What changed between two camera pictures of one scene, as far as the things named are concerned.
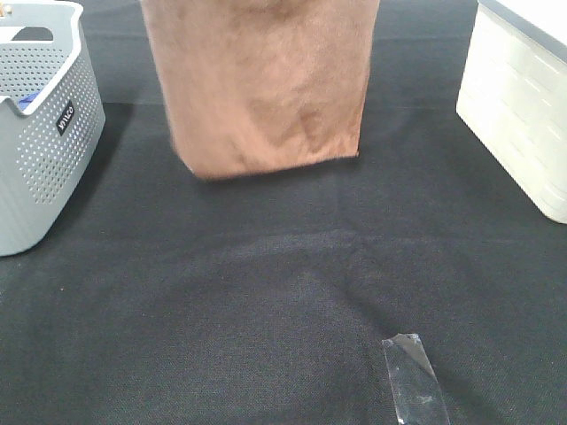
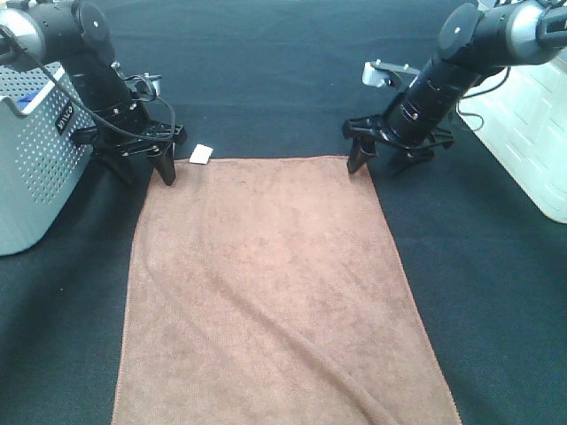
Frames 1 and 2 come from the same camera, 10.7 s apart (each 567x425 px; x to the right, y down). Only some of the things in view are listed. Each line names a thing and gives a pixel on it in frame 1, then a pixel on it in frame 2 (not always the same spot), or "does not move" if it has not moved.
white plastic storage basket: [513, 94] does not move
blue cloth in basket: [25, 102] does not move
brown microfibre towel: [256, 85] -> [268, 291]
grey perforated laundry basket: [46, 150] does not move
